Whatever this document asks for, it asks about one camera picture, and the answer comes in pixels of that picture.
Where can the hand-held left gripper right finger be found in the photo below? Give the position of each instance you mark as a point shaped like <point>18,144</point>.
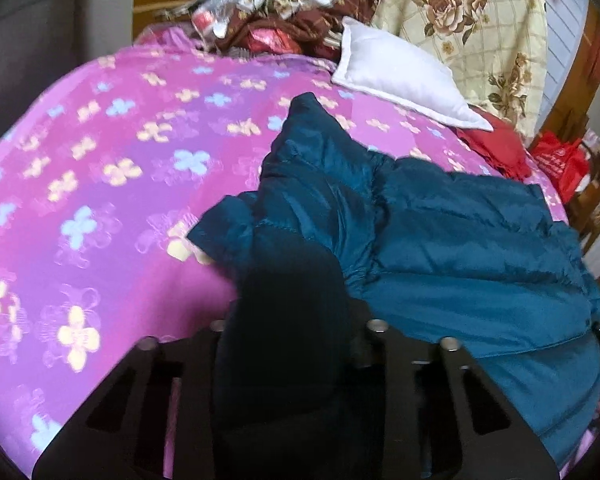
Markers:
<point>395,370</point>

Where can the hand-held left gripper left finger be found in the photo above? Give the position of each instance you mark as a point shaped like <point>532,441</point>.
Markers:
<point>195,360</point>

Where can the teal puffer jacket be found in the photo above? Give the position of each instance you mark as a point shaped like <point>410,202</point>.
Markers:
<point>430,240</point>

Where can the wooden chair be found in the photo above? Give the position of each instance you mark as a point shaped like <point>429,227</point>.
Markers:
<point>595,200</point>

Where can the red shopping bag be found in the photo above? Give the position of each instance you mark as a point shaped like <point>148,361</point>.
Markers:
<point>560,160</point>

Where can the red cloth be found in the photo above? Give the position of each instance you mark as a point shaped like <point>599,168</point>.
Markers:
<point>500,145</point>

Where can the pink floral bedsheet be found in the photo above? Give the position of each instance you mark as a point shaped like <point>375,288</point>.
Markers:
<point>105,135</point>

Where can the white pillow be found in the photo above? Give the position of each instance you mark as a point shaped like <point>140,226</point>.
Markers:
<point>390,75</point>

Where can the red silver shiny wrapping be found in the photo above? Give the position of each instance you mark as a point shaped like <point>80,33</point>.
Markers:
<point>210,17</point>

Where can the cream rose print quilt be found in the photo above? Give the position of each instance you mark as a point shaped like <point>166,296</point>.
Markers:
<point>470,20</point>

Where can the brown floral quilt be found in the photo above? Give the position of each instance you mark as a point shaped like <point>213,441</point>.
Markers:
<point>300,15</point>

